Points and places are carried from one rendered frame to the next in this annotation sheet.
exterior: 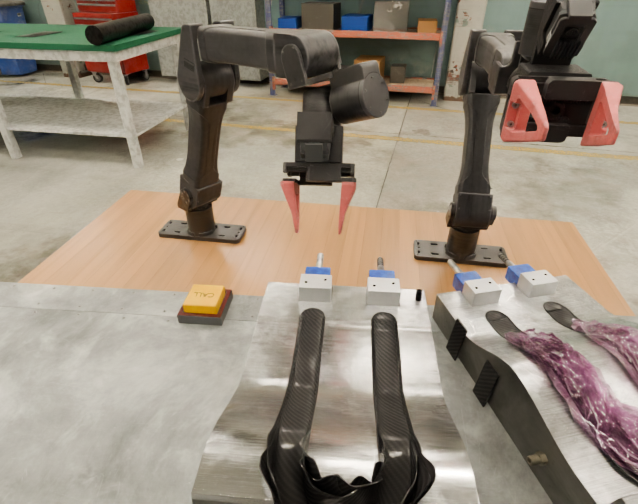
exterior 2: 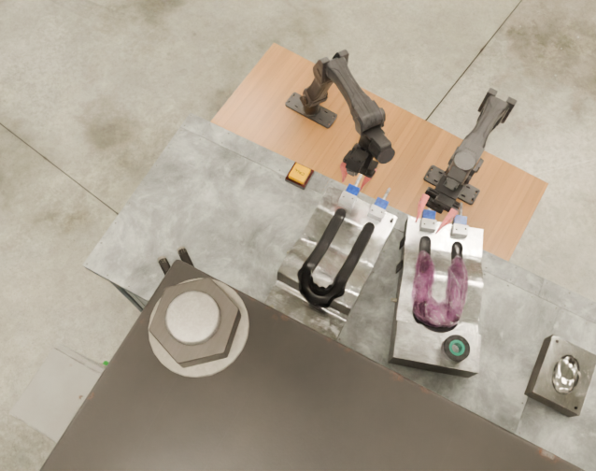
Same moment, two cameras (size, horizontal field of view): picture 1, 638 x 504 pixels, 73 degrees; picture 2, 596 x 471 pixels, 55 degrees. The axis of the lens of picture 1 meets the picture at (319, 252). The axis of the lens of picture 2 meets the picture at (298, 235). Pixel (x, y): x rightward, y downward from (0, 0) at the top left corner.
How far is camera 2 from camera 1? 1.36 m
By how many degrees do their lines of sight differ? 37
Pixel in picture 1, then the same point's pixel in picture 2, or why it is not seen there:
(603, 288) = (510, 239)
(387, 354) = (361, 243)
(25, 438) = (221, 219)
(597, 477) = (403, 312)
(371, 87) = (384, 153)
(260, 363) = (311, 228)
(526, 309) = (443, 241)
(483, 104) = not seen: hidden behind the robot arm
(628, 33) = not seen: outside the picture
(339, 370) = (339, 243)
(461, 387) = (392, 262)
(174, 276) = (288, 145)
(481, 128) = not seen: hidden behind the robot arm
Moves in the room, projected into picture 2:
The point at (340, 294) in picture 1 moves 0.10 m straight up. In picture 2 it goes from (358, 205) to (361, 192)
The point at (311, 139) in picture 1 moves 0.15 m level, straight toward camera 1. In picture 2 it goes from (350, 169) to (333, 212)
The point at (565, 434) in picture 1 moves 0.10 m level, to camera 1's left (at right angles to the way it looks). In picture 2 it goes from (404, 297) to (375, 286)
